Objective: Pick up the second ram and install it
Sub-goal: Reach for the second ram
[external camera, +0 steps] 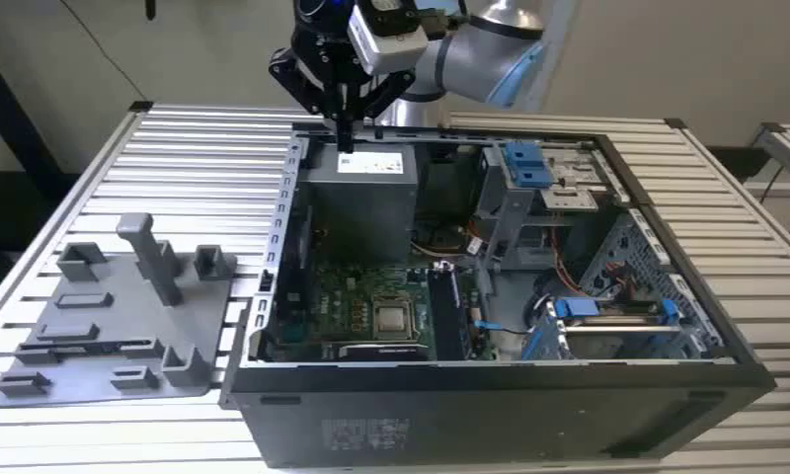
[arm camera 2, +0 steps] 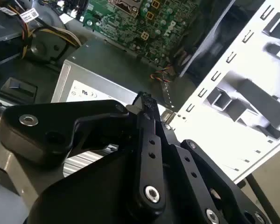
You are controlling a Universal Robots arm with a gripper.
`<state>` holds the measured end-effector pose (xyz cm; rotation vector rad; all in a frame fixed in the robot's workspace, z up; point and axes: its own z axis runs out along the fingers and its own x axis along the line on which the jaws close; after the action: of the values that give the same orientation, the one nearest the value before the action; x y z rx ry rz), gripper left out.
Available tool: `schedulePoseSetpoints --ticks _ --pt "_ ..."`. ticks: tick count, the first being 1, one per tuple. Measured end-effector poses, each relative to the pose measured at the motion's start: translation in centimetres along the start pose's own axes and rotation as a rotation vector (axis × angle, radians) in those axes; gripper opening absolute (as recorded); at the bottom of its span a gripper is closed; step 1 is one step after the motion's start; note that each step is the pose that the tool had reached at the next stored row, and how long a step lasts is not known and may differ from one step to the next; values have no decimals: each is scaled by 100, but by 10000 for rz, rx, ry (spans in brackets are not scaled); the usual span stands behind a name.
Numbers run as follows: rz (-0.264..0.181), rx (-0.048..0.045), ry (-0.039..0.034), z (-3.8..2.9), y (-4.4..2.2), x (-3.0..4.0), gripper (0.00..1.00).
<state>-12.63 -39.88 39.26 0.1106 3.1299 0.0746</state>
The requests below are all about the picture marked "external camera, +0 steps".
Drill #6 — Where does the black rear case fan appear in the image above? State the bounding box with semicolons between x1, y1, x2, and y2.
282;204;314;317

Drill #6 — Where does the blue disk bay latch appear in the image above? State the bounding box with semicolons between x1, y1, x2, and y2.
556;298;598;320

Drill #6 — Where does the metal socket cover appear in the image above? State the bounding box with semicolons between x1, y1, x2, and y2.
366;294;418;343

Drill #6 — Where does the green motherboard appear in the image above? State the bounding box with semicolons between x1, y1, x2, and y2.
262;261;502;364

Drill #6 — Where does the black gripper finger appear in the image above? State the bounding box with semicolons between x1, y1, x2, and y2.
344;70;417;152
268;47;348;152

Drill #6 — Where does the orange red wire bundle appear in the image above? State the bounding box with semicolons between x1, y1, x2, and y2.
604;262;634;297

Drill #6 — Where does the black labelled plastic cover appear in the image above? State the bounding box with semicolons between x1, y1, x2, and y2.
337;343;433;361

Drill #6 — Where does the large black box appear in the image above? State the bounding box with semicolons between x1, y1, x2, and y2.
0;170;80;307

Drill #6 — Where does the grey plastic parts rack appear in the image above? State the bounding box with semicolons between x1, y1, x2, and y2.
0;211;242;409

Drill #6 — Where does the small black box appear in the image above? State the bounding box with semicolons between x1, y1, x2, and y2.
704;145;769;187

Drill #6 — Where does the grey power supply unit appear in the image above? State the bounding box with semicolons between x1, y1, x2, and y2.
294;147;424;266

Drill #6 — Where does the black open PC case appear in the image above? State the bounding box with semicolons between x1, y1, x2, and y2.
217;120;778;470

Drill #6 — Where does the thin black wall cable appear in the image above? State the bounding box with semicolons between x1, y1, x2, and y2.
61;0;148;103

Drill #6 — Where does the black slanted post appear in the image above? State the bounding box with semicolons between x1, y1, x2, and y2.
0;32;64;174

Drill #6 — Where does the power wire bundle with connector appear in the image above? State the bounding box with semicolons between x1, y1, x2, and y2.
410;221;488;258

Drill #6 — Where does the blue drive carrier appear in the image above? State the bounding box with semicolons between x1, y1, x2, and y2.
502;140;553;190

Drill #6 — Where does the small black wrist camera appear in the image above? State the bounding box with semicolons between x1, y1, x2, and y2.
360;0;470;39

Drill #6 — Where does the silver CPU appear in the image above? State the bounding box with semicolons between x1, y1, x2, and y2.
377;305;410;333

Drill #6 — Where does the blue-grey metal disk bay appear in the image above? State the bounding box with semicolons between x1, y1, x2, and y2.
522;294;726;361

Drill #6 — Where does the grey metal drive cage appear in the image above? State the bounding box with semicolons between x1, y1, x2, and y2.
473;139;626;271

